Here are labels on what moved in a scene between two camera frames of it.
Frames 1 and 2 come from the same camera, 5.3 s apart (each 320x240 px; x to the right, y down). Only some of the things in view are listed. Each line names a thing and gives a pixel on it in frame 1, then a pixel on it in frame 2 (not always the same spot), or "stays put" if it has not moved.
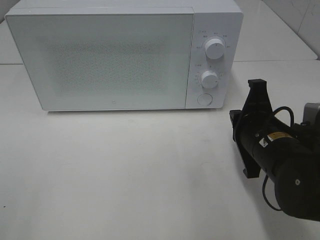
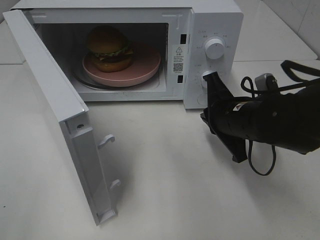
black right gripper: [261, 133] → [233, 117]
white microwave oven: [131, 55] stays put
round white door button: [204, 99] stays put
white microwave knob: [214, 49] stays put
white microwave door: [107, 61] → [71, 111]
